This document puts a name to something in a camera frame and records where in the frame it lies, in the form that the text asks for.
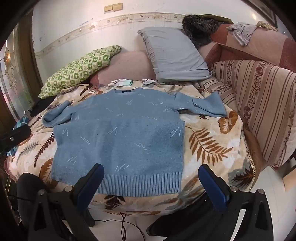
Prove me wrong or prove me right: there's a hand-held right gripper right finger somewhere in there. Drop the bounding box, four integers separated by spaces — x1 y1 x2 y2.
198 164 274 241

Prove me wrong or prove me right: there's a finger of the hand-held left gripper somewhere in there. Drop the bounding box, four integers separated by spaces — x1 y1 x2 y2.
0 126 31 149

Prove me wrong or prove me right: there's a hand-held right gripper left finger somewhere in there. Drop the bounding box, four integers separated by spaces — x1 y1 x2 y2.
28 163 104 241

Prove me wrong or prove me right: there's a blue knit sweater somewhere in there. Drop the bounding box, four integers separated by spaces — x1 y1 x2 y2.
42 89 227 198

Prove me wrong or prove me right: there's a blue striped cloth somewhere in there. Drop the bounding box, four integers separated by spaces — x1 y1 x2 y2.
7 116 29 156

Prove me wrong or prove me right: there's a leaf print blanket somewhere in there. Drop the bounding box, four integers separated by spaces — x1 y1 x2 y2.
8 80 256 216

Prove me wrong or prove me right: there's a dark cloth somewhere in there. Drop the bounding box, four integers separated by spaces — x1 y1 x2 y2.
30 97 56 117

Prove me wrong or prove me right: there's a person's left leg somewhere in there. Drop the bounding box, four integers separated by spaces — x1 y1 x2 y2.
16 173 55 232

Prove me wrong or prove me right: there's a person's leg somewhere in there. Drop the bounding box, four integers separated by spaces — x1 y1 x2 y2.
16 173 55 232
147 192 232 237

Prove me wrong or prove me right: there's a person's right leg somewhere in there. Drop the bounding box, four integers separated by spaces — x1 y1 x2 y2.
147 192 232 237

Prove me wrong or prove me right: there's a wooden stained glass door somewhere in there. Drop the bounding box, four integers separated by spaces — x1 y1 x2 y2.
0 14 43 137

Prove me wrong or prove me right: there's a cardboard box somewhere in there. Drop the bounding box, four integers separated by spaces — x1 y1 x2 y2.
282 155 296 193

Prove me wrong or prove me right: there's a green patterned pillow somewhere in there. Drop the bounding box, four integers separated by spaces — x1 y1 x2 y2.
38 45 122 100

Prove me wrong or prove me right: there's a striped floral sofa cloth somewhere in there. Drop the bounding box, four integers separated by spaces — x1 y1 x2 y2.
199 60 296 168

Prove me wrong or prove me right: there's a white sock with teal cuff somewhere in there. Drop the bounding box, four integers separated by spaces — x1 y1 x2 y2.
110 79 133 88

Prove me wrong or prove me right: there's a pink quilted cushion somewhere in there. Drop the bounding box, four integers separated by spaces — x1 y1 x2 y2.
90 50 160 86

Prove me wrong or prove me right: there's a grey pillow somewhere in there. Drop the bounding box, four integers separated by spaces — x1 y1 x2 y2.
137 26 213 84

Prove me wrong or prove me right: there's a pink quilted sofa cover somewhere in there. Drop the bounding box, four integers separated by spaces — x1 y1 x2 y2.
199 23 296 75

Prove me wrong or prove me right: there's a black furry cloth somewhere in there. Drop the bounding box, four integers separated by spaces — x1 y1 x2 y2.
182 14 221 48

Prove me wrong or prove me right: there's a grey garment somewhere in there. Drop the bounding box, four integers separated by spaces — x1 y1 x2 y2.
226 22 258 46

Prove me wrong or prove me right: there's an olive green cloth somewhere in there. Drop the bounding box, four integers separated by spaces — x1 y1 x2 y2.
199 14 228 25

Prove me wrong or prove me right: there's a pale yellow cloth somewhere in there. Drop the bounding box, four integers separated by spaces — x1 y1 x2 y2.
255 21 279 32

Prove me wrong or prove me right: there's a thin dark cable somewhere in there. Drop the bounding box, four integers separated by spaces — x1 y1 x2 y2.
92 212 146 241

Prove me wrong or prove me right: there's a dark wooden frame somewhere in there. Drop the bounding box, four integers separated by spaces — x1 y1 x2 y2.
240 0 279 27

